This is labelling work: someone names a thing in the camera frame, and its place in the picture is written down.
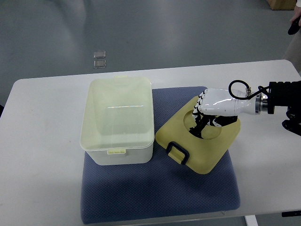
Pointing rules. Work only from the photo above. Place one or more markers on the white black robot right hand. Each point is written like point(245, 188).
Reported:
point(219, 108)

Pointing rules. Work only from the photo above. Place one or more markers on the yellow storage box lid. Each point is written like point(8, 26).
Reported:
point(199, 154)

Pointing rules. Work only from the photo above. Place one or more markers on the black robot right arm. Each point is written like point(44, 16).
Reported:
point(283, 94)

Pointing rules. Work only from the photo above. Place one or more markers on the white storage box base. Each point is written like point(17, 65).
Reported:
point(118, 121)

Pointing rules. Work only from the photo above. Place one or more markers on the person in beige trousers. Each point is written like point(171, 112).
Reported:
point(293, 52)

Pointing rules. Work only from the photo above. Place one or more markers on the blue grey cushion mat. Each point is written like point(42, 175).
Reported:
point(158, 188)

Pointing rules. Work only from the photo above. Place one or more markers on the black handheld controller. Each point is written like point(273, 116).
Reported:
point(294, 28)

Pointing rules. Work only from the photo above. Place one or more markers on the wooden cabinet corner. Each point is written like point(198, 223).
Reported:
point(282, 4)

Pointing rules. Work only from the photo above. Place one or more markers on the white table leg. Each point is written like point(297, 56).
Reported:
point(251, 220)

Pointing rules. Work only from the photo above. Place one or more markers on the lower metal floor plate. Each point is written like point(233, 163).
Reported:
point(99, 64)

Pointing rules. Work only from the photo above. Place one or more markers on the metal floor plate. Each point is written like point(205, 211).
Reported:
point(99, 54)
point(99, 64)

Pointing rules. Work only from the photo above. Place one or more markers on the upper metal floor plate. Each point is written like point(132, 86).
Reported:
point(99, 54)

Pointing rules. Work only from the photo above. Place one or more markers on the black bracket under table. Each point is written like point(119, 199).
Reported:
point(291, 214)

